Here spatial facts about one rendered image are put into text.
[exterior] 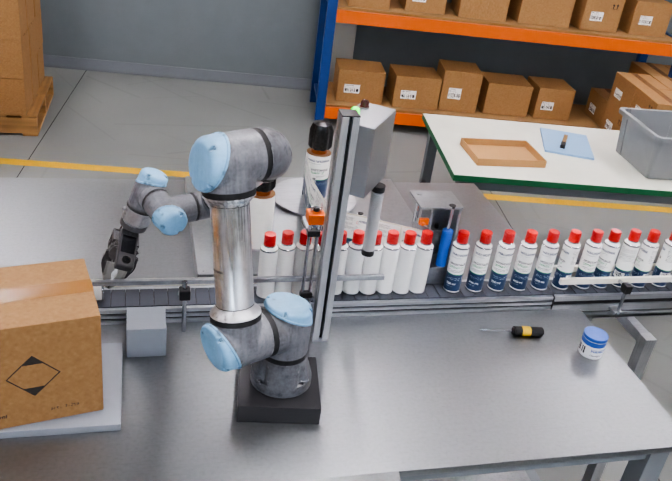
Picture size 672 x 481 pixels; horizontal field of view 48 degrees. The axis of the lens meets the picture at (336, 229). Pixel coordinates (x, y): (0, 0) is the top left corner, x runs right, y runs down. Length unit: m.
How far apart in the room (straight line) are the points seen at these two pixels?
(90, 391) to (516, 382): 1.10
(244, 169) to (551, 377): 1.09
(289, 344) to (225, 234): 0.32
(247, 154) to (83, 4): 5.09
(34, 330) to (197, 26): 4.99
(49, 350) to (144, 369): 0.35
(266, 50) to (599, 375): 4.79
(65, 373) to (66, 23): 5.08
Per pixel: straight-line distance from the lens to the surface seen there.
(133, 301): 2.17
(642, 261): 2.64
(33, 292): 1.80
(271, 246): 2.10
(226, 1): 6.43
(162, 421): 1.88
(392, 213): 2.75
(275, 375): 1.84
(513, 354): 2.26
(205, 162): 1.57
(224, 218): 1.61
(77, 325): 1.72
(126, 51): 6.62
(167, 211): 1.91
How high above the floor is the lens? 2.12
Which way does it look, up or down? 29 degrees down
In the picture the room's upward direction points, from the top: 8 degrees clockwise
